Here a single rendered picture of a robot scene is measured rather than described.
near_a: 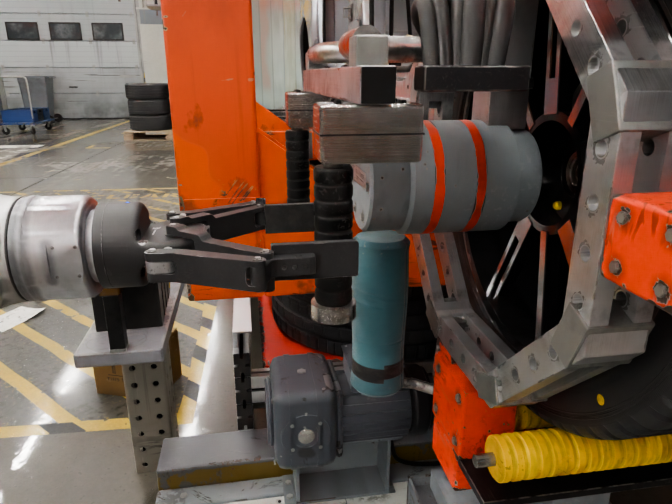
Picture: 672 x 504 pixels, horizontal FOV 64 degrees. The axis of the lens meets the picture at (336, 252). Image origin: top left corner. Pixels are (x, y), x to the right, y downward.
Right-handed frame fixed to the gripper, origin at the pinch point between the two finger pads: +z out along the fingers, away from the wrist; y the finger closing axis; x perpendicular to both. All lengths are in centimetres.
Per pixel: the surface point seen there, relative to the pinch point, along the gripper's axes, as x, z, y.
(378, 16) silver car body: 33, 39, -146
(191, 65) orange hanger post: 16, -17, -60
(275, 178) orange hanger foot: -6, -2, -62
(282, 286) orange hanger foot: -29, -1, -60
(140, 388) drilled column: -59, -36, -73
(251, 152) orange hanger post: 0, -6, -60
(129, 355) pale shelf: -39, -33, -54
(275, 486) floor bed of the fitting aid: -75, -5, -53
